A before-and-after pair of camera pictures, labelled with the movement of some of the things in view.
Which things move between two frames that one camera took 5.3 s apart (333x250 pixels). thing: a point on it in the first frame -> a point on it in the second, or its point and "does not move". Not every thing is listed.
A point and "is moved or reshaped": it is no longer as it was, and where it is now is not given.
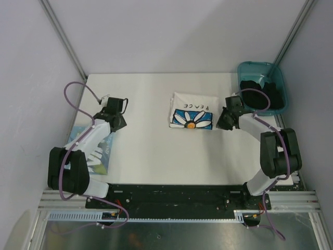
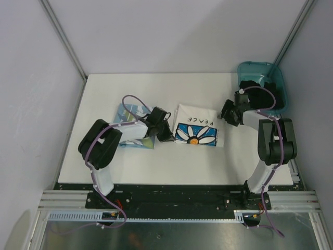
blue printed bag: [98, 161] is moved or reshaped
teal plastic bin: [264, 72] does not move
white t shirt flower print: [191, 111] -> [197, 125]
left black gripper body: [122, 122] -> [162, 132]
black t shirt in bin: [257, 100] does not move
